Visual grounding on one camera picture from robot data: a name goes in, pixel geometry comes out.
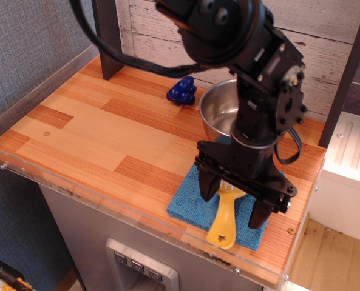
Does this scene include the silver dispenser panel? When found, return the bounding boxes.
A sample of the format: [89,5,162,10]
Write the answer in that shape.
[106,238,180,290]

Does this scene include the yellow scrubber brush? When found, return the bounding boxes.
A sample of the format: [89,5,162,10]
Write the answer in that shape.
[206,180,246,249]

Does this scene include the white toy sink unit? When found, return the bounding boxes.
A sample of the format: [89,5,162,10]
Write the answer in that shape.
[308,45,360,246]

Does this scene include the blue toy grapes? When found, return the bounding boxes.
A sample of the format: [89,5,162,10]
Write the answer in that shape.
[166,76,197,105]

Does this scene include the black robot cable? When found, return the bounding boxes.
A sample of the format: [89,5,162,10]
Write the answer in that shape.
[69,0,205,78]

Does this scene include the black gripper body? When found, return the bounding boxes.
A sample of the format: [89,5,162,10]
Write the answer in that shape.
[195,140,297,213]

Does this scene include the blue folded cloth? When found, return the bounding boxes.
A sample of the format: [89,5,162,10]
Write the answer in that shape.
[166,165,266,250]

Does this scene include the stainless steel bowl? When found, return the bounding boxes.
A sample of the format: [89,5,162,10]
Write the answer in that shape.
[198,79,285,146]

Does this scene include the dark post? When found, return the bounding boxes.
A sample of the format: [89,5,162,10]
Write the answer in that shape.
[92,0,123,80]
[318,26,360,148]

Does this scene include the dark left post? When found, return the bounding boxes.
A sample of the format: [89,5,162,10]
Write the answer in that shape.
[92,0,123,80]

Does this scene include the clear acrylic guard rail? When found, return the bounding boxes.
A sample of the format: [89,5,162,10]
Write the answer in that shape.
[0,150,289,290]

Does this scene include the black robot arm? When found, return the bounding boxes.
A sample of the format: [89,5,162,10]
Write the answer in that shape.
[156,1,307,229]

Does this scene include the yellow object bottom left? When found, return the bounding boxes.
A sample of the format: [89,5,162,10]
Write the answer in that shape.
[1,278,33,291]

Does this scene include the dark right post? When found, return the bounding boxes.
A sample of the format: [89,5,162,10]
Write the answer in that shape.
[318,26,360,148]

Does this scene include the grey toy fridge cabinet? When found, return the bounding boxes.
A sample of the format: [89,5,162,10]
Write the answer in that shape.
[40,186,263,290]

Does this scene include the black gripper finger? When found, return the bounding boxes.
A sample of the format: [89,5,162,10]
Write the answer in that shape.
[199,169,221,201]
[248,199,273,229]

